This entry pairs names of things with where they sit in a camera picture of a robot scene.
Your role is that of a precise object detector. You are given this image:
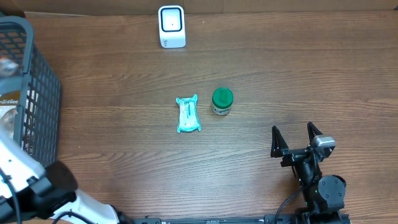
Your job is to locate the green lid seasoning jar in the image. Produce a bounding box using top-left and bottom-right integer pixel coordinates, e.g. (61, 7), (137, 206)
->
(211, 87), (234, 116)

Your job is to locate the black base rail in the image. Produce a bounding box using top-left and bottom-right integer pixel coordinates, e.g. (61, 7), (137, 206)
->
(132, 213), (352, 224)

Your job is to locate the teal wet wipes pack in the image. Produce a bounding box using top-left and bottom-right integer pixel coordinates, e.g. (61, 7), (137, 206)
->
(176, 94), (201, 133)

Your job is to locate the grey plastic mesh basket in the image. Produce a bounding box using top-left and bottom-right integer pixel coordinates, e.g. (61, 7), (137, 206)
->
(1, 16), (62, 167)

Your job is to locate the white barcode scanner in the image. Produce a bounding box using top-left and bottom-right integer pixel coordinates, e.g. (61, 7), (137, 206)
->
(158, 5), (186, 49)

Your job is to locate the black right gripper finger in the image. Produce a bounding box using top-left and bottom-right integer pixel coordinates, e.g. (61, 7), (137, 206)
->
(307, 121), (323, 145)
(271, 126), (289, 158)

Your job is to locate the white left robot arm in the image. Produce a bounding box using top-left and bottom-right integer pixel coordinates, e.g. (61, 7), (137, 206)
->
(1, 131), (132, 224)

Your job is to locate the beige brown snack bag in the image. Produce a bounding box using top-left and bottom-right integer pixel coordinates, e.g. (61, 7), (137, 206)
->
(0, 91), (20, 139)

